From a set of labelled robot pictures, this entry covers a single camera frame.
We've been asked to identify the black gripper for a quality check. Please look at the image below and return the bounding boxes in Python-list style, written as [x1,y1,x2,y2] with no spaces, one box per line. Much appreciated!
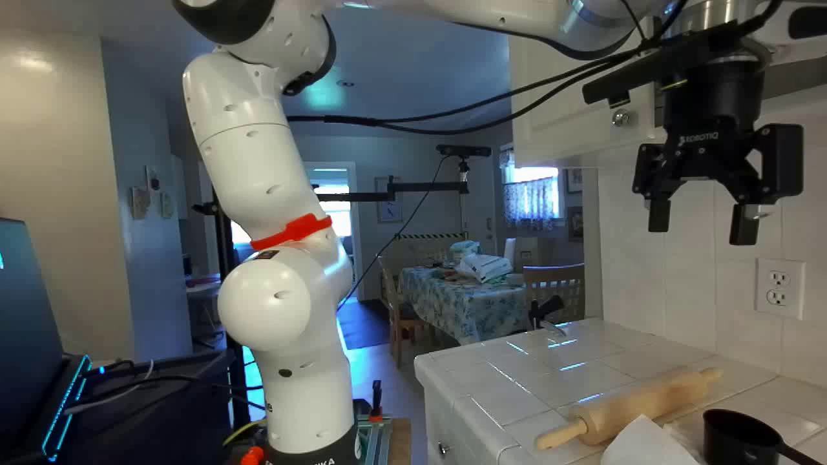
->
[630,52,806,248]

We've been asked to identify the white tissue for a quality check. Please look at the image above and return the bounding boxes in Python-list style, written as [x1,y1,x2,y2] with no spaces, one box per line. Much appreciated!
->
[599,412,705,465]

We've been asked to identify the white cabinet door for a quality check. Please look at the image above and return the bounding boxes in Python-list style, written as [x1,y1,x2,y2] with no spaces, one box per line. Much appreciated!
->
[513,0,657,167]

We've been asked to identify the white counter base cabinet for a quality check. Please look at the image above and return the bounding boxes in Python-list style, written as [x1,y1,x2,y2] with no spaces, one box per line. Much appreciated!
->
[414,356,563,465]

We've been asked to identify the bright glass door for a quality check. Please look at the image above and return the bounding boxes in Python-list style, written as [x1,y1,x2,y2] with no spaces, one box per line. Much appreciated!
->
[305,164,356,261]

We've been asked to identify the window with lace curtain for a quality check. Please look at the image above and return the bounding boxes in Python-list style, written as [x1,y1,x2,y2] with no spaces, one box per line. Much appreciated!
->
[501,161,563,231]

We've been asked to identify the wooden dining chair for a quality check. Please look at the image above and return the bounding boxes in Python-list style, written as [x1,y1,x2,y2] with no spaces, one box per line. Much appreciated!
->
[377,256,434,371]
[520,261,586,328]

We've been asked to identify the wooden rolling pin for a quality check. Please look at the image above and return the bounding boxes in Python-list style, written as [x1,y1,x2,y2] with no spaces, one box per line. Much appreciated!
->
[535,368,724,453]

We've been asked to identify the folded white towels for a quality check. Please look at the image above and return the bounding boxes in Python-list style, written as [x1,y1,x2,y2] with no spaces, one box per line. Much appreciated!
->
[447,239,518,284]

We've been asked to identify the orange and black clamp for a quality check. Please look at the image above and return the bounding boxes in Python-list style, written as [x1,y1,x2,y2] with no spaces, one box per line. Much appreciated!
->
[367,380,389,426]

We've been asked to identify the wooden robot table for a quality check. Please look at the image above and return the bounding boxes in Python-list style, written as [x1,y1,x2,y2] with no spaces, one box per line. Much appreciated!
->
[385,416,417,465]

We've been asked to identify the green cutting mat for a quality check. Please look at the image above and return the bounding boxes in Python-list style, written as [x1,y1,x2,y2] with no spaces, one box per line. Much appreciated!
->
[350,397,395,465]

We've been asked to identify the white wall cabinet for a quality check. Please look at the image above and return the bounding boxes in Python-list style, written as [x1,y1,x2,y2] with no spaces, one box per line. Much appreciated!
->
[513,0,827,170]

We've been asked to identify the white wall outlet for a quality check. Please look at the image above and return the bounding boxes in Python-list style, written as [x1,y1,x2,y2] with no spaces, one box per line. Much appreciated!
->
[756,256,810,324]

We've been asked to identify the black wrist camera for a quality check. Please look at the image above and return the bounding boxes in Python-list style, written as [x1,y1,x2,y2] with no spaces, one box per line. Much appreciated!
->
[581,21,774,111]

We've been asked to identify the black handle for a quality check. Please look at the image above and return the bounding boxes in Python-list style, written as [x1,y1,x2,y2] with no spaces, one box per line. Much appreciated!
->
[524,294,568,331]

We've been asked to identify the black camera on boom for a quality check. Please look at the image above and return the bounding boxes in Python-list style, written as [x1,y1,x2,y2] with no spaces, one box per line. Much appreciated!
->
[434,143,493,164]

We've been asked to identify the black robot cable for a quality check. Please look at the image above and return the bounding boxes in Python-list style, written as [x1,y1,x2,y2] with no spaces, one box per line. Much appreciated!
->
[284,0,693,139]

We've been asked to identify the red strap on arm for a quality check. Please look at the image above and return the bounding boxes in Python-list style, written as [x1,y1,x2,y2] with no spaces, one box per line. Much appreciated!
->
[250,214,336,253]

